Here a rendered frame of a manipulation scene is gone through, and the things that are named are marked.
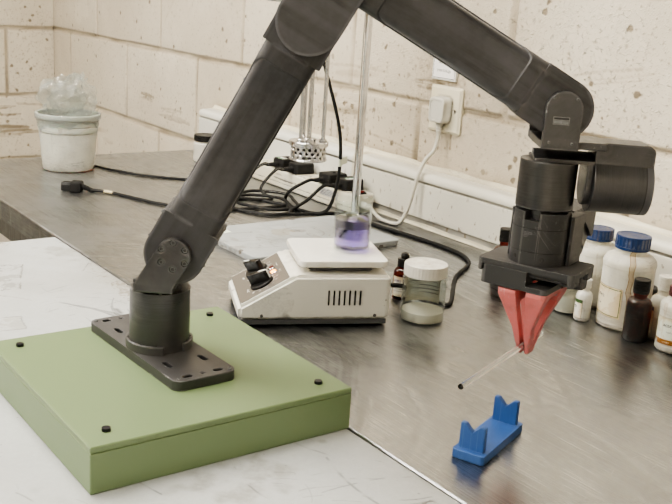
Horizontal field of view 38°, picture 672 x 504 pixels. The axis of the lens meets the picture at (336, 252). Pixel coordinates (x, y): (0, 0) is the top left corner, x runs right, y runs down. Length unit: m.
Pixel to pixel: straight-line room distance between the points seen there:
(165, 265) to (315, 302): 0.34
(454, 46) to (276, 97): 0.17
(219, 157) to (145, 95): 1.99
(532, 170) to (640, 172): 0.10
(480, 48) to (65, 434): 0.52
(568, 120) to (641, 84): 0.61
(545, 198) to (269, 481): 0.38
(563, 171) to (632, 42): 0.62
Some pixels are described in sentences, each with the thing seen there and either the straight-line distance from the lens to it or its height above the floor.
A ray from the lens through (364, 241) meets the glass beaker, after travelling 1.30.
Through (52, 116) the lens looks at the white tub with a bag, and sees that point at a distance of 2.19.
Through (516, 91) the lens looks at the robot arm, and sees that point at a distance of 0.95.
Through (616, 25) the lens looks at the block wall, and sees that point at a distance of 1.59.
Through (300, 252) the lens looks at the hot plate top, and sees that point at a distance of 1.30.
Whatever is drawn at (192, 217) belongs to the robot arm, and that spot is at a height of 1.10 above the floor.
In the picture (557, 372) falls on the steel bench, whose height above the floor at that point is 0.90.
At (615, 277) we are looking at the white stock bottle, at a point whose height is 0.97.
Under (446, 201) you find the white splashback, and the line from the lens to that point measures 1.79.
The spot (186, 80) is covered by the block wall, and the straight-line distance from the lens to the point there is 2.71.
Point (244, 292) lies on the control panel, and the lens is 1.29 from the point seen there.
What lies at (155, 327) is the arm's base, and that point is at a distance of 1.01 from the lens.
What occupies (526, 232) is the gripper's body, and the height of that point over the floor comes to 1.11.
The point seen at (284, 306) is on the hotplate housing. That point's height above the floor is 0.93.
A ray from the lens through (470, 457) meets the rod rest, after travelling 0.96.
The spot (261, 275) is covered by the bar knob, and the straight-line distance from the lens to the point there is 1.28.
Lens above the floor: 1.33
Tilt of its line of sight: 15 degrees down
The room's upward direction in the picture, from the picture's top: 4 degrees clockwise
